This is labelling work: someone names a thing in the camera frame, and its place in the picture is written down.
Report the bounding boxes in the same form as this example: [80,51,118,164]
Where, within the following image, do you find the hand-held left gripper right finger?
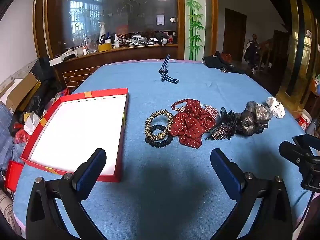
[210,148,293,240]

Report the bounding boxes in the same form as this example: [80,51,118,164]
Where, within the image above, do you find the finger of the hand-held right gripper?
[294,134,320,157]
[279,141,313,167]

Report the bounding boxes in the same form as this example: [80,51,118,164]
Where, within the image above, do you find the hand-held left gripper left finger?
[26,148,107,240]

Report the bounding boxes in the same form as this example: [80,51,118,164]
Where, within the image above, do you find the white dotted scrunchie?
[265,97,286,119]

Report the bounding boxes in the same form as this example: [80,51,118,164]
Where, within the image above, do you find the black rhinestone flower hair clip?
[206,107,238,140]

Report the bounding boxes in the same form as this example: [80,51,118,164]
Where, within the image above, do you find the red box with white inside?
[20,88,130,183]

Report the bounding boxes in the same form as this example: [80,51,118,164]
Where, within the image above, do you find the grey organza scrunchie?
[235,101,273,137]

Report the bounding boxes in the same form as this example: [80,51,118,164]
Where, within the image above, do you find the red polka dot scrunchie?
[169,99,217,148]

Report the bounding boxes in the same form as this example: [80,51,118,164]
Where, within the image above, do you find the leopard print scrunchie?
[144,109,174,142]

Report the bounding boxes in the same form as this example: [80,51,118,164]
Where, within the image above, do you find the white plastic bucket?
[299,109,313,130]

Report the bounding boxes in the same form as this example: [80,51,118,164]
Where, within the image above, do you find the plaid scrunchie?
[200,103,220,119]

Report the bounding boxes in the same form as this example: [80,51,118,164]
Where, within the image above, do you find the black scrunchie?
[146,134,173,147]

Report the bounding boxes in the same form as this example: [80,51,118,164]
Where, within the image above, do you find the small red box lid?
[4,160,25,193]

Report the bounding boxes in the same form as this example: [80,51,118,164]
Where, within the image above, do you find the blue plaid cloth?
[0,102,23,170]

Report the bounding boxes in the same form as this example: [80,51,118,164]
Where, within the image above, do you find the blue tablecloth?
[12,59,312,240]

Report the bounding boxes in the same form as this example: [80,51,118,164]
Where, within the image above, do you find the cardboard box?
[0,72,40,113]

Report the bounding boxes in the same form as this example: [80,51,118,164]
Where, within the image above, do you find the black cloth bag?
[203,51,245,75]

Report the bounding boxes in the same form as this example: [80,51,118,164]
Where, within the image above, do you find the wooden counter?
[50,44,179,90]

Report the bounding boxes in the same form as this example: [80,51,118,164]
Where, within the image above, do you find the flat white box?
[49,50,78,67]

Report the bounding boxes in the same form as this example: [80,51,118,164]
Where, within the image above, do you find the clear glass pitcher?
[84,37,98,53]

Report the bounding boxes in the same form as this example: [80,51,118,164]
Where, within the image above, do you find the white spray bottle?
[99,22,106,44]

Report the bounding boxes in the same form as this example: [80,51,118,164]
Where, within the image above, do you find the black hair tie gold charm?
[149,124,167,141]

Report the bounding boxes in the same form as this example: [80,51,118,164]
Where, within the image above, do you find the red bead bracelet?
[171,99,198,113]

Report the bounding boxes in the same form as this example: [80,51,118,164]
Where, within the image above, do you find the dark bag on post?
[244,34,263,70]

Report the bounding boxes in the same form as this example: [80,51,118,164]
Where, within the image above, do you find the striped strap wristwatch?
[158,54,180,84]

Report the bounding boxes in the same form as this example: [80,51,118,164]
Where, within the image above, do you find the bamboo wall painting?
[184,0,206,61]

